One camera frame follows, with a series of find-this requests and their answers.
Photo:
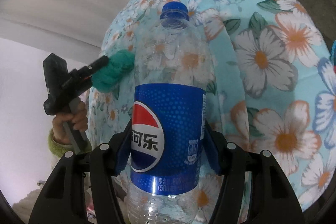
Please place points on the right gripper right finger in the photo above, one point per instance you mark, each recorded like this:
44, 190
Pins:
272, 199

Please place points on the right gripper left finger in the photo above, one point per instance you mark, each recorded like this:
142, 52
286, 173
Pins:
62, 198

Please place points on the person's left hand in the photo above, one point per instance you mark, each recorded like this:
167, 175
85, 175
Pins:
78, 120

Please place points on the Pepsi plastic bottle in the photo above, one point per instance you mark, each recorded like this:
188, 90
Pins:
172, 71

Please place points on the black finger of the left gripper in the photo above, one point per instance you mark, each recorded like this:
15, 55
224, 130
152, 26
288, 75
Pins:
88, 71

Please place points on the floral blue bed sheet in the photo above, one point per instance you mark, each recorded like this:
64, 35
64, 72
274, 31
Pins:
272, 86

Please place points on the green cloth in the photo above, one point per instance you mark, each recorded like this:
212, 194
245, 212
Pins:
119, 65

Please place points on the person's green sleeve forearm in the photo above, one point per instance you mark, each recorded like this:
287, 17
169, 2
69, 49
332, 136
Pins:
57, 149

